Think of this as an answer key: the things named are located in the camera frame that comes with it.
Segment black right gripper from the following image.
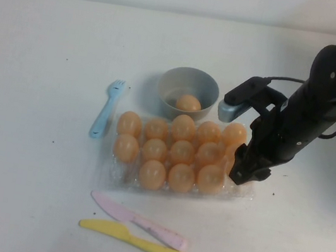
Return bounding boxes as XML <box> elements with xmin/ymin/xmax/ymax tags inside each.
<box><xmin>227</xmin><ymin>102</ymin><xmax>299</xmax><ymax>194</ymax></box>

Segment orange plastic egg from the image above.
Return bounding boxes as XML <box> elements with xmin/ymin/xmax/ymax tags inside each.
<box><xmin>194</xmin><ymin>119</ymin><xmax>224</xmax><ymax>148</ymax></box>
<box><xmin>195</xmin><ymin>140</ymin><xmax>226</xmax><ymax>170</ymax></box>
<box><xmin>111</xmin><ymin>132</ymin><xmax>142</xmax><ymax>164</ymax></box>
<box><xmin>175</xmin><ymin>93</ymin><xmax>204</xmax><ymax>113</ymax></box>
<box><xmin>165</xmin><ymin>161</ymin><xmax>198</xmax><ymax>196</ymax></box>
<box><xmin>221</xmin><ymin>141</ymin><xmax>246</xmax><ymax>173</ymax></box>
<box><xmin>136</xmin><ymin>158</ymin><xmax>169</xmax><ymax>192</ymax></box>
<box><xmin>115</xmin><ymin>109</ymin><xmax>145</xmax><ymax>139</ymax></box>
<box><xmin>195</xmin><ymin>162</ymin><xmax>228</xmax><ymax>196</ymax></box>
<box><xmin>143</xmin><ymin>116</ymin><xmax>171</xmax><ymax>143</ymax></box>
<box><xmin>140</xmin><ymin>136</ymin><xmax>170</xmax><ymax>165</ymax></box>
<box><xmin>221</xmin><ymin>121</ymin><xmax>249</xmax><ymax>148</ymax></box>
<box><xmin>168</xmin><ymin>138</ymin><xmax>198</xmax><ymax>169</ymax></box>
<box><xmin>169</xmin><ymin>113</ymin><xmax>199</xmax><ymax>143</ymax></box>

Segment clear plastic egg tray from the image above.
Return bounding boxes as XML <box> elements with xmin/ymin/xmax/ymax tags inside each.
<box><xmin>102</xmin><ymin>103</ymin><xmax>267</xmax><ymax>210</ymax></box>

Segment grey round bowl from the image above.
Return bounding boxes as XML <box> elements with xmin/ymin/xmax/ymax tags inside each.
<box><xmin>152</xmin><ymin>63</ymin><xmax>224</xmax><ymax>125</ymax></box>

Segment pink plastic knife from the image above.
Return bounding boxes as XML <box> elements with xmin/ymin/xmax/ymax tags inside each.
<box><xmin>83</xmin><ymin>189</ymin><xmax>196</xmax><ymax>252</ymax></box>

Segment yellow plastic knife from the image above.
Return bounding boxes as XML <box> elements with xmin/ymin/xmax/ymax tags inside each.
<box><xmin>74</xmin><ymin>216</ymin><xmax>194</xmax><ymax>252</ymax></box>

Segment light blue plastic fork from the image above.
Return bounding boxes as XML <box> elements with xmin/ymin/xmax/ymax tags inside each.
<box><xmin>88</xmin><ymin>75</ymin><xmax>127</xmax><ymax>143</ymax></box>

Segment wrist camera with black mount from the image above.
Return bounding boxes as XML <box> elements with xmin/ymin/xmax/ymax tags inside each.
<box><xmin>215</xmin><ymin>71</ymin><xmax>291</xmax><ymax>132</ymax></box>

